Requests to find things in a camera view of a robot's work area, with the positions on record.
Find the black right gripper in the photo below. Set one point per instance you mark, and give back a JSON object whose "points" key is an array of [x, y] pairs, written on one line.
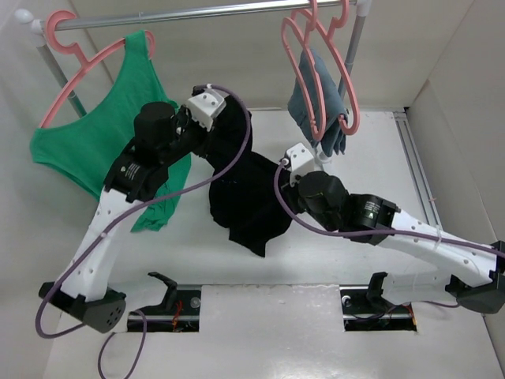
{"points": [[292, 192]]}

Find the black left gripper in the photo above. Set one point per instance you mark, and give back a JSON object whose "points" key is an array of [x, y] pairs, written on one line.
{"points": [[206, 136]]}

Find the black t shirt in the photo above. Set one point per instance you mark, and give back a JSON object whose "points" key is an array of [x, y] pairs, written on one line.
{"points": [[243, 200]]}

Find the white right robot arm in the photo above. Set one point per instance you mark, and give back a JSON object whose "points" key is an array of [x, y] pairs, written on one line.
{"points": [[467, 273]]}

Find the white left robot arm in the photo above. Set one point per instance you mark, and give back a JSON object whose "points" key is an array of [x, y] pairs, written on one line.
{"points": [[162, 137]]}

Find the pink hanger with denim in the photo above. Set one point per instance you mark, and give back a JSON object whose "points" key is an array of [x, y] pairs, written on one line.
{"points": [[307, 19]]}

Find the green tank top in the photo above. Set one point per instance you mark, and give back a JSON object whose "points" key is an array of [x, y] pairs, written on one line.
{"points": [[84, 150]]}

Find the silver clothes rack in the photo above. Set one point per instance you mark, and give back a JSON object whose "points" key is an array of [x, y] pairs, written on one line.
{"points": [[237, 44]]}

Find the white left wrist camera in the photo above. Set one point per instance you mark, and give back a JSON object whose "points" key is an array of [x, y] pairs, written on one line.
{"points": [[205, 107]]}

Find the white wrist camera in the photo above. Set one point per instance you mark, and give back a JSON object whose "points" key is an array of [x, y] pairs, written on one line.
{"points": [[205, 107], [299, 162]]}

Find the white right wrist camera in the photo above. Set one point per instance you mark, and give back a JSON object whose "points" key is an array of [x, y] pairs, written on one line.
{"points": [[299, 162]]}

